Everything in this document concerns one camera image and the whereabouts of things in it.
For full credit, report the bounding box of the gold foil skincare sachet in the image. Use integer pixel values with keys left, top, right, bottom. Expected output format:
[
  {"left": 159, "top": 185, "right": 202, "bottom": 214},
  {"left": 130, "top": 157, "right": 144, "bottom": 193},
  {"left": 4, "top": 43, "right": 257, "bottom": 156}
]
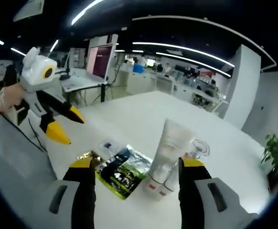
[{"left": 76, "top": 150, "right": 107, "bottom": 168}]

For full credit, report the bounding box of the white skincare tube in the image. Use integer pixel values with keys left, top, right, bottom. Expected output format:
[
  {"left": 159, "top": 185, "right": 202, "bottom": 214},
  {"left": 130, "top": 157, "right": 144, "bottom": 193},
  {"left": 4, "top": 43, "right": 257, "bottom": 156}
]
[{"left": 142, "top": 118, "right": 194, "bottom": 194}]

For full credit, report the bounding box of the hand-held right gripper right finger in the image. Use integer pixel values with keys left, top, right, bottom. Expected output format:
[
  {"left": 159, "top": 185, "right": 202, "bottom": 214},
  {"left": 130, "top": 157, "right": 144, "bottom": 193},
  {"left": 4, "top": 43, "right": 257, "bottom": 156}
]
[{"left": 177, "top": 156, "right": 259, "bottom": 229}]

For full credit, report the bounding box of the silver green skincare sachet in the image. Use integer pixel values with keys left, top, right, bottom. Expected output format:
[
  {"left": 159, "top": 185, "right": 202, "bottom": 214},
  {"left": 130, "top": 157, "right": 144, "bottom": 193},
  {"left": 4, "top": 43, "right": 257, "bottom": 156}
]
[{"left": 95, "top": 144, "right": 154, "bottom": 201}]

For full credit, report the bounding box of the beige wristwatch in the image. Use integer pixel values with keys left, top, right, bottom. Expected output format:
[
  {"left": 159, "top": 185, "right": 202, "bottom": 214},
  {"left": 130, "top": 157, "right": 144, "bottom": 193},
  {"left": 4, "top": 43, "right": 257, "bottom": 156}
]
[{"left": 0, "top": 87, "right": 8, "bottom": 109}]

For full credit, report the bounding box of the person's left hand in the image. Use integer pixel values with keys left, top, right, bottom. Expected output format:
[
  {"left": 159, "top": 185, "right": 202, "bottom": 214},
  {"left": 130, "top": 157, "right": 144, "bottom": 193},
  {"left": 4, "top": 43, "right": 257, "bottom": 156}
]
[{"left": 3, "top": 83, "right": 27, "bottom": 110}]

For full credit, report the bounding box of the clear blue-label skincare sachet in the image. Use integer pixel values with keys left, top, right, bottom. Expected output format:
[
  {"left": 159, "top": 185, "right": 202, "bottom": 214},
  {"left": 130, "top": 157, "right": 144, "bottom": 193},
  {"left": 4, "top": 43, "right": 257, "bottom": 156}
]
[{"left": 98, "top": 140, "right": 122, "bottom": 156}]

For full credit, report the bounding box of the white laptop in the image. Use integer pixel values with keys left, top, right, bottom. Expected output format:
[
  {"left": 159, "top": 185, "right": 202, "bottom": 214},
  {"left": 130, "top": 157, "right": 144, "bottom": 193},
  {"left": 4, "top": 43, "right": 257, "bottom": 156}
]
[{"left": 62, "top": 44, "right": 115, "bottom": 93}]

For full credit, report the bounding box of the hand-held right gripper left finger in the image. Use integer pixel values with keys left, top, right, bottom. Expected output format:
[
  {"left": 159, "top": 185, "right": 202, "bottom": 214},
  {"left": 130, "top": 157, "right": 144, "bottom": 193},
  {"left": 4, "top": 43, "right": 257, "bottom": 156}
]
[{"left": 39, "top": 158, "right": 98, "bottom": 229}]

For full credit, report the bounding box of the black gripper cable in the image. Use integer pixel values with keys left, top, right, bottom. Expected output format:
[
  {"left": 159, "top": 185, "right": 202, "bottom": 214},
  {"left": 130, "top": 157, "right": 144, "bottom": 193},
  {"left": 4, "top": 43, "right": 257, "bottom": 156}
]
[{"left": 0, "top": 91, "right": 48, "bottom": 154}]

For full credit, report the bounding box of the potted green plant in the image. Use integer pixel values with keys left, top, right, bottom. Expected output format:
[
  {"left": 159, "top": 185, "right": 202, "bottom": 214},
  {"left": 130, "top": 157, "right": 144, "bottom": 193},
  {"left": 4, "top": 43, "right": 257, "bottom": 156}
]
[{"left": 260, "top": 126, "right": 278, "bottom": 175}]

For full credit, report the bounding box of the white red-collared skincare pump bottle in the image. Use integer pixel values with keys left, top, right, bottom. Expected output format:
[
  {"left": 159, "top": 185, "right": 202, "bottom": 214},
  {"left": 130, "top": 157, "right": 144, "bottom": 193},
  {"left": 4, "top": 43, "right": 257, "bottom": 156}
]
[{"left": 158, "top": 137, "right": 211, "bottom": 202}]

